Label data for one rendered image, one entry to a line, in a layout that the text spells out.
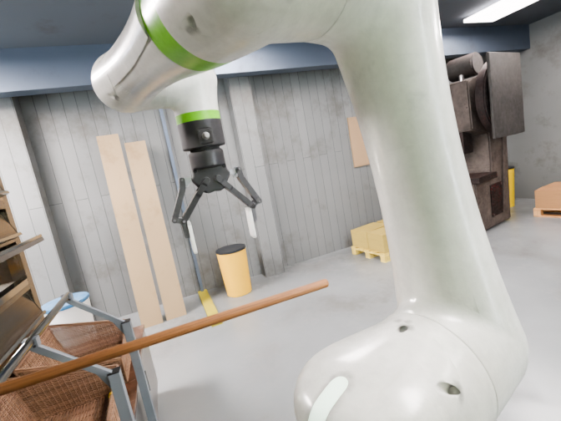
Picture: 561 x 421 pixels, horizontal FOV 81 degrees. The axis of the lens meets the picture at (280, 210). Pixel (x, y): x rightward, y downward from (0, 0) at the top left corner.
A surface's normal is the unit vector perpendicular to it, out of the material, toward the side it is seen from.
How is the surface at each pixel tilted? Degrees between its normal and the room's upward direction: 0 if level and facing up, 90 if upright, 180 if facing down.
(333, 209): 90
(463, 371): 53
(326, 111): 90
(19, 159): 90
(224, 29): 147
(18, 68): 90
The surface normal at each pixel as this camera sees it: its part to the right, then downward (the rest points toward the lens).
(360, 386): -0.23, -0.92
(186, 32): -0.49, 0.83
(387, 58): -0.41, 0.24
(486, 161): -0.82, 0.23
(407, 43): 0.00, 0.14
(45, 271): 0.36, 0.08
